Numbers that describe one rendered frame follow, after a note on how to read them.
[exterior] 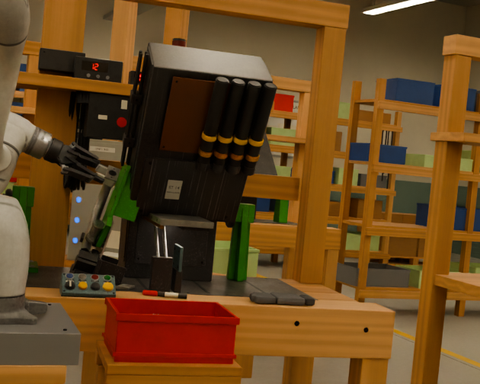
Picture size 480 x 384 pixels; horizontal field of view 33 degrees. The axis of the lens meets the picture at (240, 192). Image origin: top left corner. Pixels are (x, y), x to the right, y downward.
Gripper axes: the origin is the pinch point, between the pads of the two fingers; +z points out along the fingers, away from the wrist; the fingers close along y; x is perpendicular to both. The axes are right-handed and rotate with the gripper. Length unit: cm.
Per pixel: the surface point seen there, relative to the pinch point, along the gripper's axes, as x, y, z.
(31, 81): -1.8, 22.5, -32.8
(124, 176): -11.0, -7.6, 2.9
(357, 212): 443, 582, 457
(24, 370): -32, -93, -13
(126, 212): -3.6, -13.9, 8.4
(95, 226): 0.7, -20.7, 1.5
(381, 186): 411, 616, 473
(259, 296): -17, -35, 51
